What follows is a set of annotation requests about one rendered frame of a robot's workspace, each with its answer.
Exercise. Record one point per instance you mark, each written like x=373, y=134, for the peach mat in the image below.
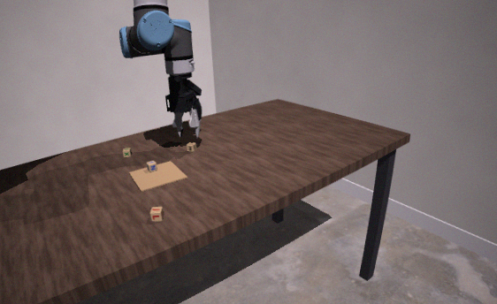
x=166, y=173

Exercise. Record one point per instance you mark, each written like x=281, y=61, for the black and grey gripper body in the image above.
x=183, y=95

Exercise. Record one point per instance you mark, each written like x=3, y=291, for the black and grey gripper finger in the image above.
x=195, y=117
x=177, y=122

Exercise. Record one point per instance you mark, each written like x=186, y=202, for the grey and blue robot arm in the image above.
x=159, y=34

